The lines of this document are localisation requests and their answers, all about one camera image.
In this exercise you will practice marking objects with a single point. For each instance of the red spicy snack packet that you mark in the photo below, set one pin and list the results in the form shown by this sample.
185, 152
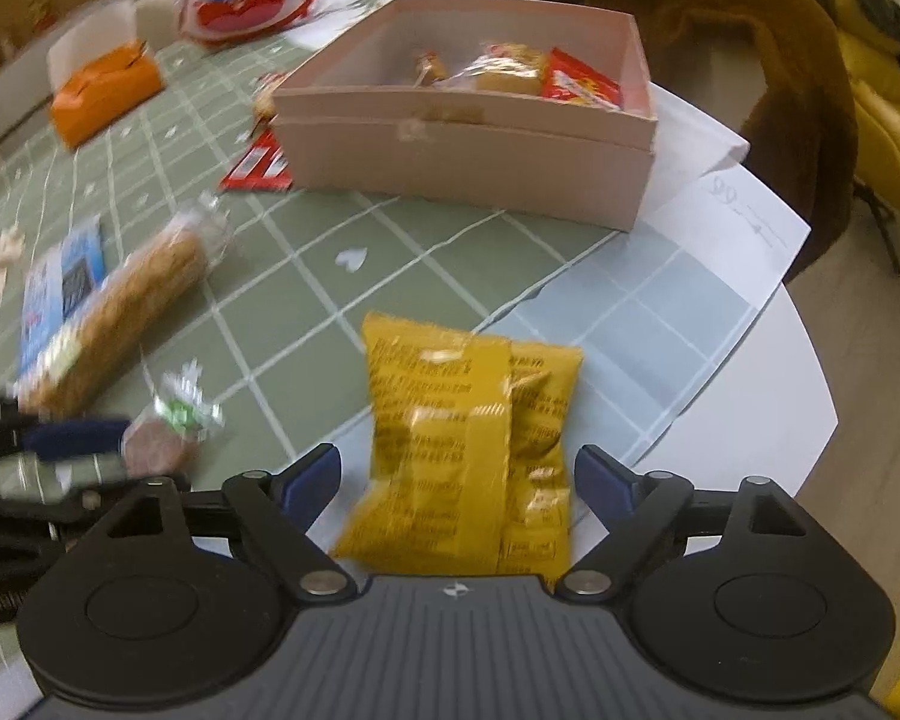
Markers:
259, 165

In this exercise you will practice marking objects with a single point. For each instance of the long biscuit pack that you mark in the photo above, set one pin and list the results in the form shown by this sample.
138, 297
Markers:
127, 300

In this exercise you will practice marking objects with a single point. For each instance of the small red snack packet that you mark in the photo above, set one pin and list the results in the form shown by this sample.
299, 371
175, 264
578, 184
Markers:
577, 82

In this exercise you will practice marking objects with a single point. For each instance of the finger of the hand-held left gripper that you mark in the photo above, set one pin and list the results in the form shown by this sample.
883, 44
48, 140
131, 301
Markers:
75, 436
82, 471

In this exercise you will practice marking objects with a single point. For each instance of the gold wrapped candy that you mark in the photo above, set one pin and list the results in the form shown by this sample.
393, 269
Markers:
266, 101

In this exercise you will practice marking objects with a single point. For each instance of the brown cake clear packet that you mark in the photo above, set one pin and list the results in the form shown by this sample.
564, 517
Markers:
161, 450

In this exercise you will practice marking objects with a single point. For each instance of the orange tissue box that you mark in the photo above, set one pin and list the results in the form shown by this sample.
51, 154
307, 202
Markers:
105, 90

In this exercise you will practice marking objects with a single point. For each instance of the pink cardboard box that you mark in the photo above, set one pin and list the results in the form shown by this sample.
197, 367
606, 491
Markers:
457, 165

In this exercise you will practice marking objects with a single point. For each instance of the dark blue panel snack packet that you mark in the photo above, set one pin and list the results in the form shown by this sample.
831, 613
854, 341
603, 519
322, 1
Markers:
79, 277

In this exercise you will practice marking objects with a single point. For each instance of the brown fuzzy coat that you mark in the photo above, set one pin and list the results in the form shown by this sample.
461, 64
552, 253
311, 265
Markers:
757, 52

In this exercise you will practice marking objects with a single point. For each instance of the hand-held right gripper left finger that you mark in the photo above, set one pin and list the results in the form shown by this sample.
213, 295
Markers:
319, 476

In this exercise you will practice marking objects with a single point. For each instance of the white dining chair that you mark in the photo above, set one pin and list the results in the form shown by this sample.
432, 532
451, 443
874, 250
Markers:
154, 22

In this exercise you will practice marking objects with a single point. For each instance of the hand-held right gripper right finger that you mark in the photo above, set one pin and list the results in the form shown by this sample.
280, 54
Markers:
604, 480

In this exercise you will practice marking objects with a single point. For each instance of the written white paper sheet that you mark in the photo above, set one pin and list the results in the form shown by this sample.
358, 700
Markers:
727, 232

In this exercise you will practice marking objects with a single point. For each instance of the round bread packet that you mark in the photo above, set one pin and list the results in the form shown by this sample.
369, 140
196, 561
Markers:
502, 71

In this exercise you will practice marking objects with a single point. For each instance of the bread clear packet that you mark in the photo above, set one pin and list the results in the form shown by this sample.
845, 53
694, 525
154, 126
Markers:
431, 69

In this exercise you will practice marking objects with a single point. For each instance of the yellow snack packet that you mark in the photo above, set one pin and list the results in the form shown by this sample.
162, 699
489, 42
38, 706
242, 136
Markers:
544, 420
435, 465

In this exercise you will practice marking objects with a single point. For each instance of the white tissue sheet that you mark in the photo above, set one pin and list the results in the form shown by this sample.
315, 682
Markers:
90, 37

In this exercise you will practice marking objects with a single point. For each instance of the light blue snack packet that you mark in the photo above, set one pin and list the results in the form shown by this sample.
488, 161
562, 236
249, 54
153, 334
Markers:
37, 322

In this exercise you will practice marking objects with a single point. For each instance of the yellow coat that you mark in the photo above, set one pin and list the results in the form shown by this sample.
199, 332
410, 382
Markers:
892, 127

